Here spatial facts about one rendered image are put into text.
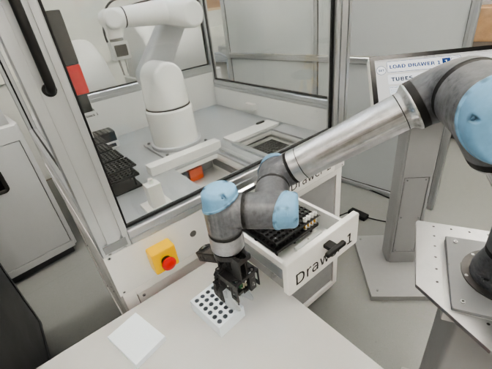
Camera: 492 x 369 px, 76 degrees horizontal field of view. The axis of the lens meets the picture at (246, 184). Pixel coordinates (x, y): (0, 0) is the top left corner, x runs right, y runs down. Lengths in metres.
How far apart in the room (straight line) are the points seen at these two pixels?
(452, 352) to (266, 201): 0.77
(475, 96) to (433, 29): 1.79
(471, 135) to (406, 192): 1.30
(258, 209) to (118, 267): 0.48
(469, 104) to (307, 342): 0.60
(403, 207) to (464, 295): 0.93
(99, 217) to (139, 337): 0.32
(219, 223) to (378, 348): 1.30
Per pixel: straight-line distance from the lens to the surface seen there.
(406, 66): 1.60
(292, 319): 0.88
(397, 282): 2.01
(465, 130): 0.54
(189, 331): 0.90
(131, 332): 0.94
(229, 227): 0.63
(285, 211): 0.59
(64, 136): 0.76
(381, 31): 2.42
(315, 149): 0.67
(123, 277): 0.96
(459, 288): 1.02
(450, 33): 2.30
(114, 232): 0.88
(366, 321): 1.85
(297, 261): 0.79
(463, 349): 1.15
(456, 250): 1.12
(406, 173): 1.75
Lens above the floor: 1.48
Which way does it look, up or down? 30 degrees down
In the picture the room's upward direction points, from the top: 7 degrees counter-clockwise
